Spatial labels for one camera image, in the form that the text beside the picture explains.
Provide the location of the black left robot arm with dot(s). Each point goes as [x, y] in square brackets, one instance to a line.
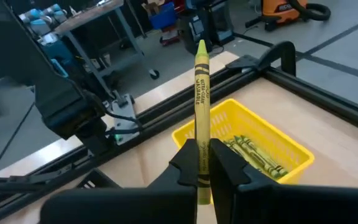
[57, 93]

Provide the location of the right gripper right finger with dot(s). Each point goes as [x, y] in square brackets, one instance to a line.
[291, 207]

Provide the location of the yellow plastic basket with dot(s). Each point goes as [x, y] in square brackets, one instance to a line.
[278, 140]

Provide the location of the orange shop vacuum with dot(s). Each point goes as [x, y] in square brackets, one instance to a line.
[284, 9]

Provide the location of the grey wheeled workbench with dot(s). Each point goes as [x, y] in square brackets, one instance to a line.
[89, 15]

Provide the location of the black equipment case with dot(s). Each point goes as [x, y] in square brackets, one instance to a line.
[210, 25]

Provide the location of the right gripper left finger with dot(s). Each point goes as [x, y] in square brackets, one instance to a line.
[120, 207]

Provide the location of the grey robot with blue joints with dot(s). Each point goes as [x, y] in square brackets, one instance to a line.
[42, 18]

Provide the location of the blue plastic crate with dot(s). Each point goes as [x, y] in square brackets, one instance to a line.
[163, 15]

